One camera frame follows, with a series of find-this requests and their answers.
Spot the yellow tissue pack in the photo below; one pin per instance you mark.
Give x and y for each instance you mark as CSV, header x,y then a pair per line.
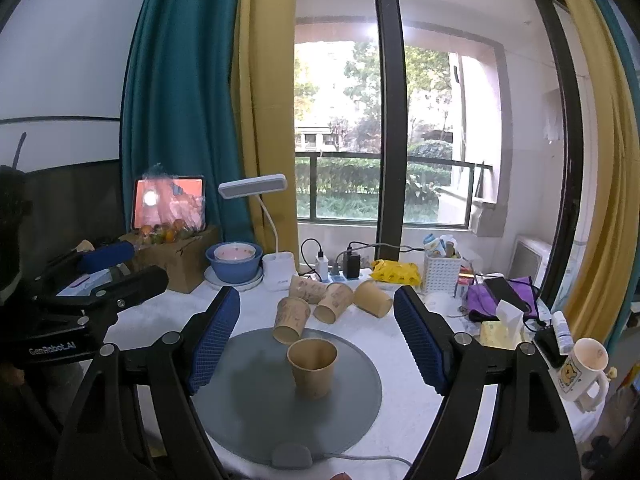
x,y
500,332

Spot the printed paper cup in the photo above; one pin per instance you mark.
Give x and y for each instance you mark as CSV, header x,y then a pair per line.
x,y
292,317
307,288
334,301

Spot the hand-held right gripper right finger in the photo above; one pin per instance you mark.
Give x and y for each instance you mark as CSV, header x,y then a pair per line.
x,y
422,345

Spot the white plate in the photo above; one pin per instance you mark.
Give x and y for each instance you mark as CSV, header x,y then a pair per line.
x,y
215,280

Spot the black charger plug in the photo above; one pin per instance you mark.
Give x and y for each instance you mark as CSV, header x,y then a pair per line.
x,y
352,265

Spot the pink white bowl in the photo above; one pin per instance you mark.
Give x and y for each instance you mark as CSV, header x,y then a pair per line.
x,y
232,252

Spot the tablet with orange screen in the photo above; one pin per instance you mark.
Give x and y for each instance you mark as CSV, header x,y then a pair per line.
x,y
150,200

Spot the round grey mat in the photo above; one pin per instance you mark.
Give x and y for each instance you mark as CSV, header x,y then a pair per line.
x,y
260,410

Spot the plain brown paper cup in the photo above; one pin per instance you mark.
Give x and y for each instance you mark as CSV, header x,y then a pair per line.
x,y
372,297
311,367

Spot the black phone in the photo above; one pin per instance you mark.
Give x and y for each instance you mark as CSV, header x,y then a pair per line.
x,y
505,292

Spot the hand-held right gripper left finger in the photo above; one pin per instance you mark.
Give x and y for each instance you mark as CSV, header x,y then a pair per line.
x,y
216,337

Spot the purple cloth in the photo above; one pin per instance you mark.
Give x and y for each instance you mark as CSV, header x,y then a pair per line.
x,y
480,300

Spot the cardboard box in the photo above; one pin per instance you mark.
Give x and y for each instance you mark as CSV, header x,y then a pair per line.
x,y
180,260

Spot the blue bowl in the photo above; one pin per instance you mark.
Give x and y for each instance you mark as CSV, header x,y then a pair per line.
x,y
232,270

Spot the white desk lamp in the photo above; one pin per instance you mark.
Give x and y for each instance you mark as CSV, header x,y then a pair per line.
x,y
277,270

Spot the teal curtain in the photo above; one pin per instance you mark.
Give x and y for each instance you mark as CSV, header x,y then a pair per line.
x,y
170,85

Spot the white plastic basket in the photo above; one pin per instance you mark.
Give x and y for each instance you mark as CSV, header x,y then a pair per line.
x,y
441,272

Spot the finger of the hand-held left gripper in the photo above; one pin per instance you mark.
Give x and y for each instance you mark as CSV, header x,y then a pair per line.
x,y
135,282
107,254

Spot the small white bottle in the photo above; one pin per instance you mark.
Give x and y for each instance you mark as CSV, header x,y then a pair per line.
x,y
562,332

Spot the white charger plug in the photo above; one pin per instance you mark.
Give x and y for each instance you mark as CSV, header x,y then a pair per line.
x,y
321,263

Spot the white outdoor appliance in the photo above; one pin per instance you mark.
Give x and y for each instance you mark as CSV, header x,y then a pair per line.
x,y
530,260

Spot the white bear mug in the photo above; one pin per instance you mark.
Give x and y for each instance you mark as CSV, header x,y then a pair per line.
x,y
582,372

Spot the balcony railing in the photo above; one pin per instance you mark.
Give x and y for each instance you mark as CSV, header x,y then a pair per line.
x,y
380,160

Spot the yellow curtain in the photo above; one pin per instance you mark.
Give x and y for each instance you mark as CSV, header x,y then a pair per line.
x,y
265,85
600,135

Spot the blue white box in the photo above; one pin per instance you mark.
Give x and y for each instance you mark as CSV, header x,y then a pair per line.
x,y
85,280

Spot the yellow snack packet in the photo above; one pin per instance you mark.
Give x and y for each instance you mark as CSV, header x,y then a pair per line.
x,y
395,272

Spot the plastic bag of fruit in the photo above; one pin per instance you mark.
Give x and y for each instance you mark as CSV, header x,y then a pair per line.
x,y
172,222

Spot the black window frame post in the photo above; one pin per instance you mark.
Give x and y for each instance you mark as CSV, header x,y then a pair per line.
x,y
390,110

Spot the white power strip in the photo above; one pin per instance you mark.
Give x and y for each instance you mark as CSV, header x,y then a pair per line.
x,y
332,276

